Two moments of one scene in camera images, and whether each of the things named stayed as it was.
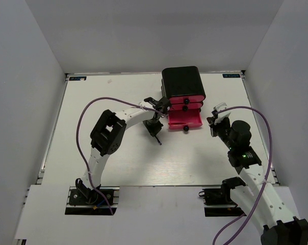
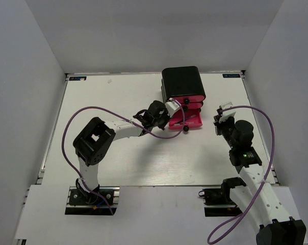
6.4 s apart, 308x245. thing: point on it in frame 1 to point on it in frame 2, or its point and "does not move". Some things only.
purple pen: x=157 y=139 to x=187 y=118
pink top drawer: x=186 y=99 does not move
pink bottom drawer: x=178 y=119 does not move
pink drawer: x=196 y=106 does not move
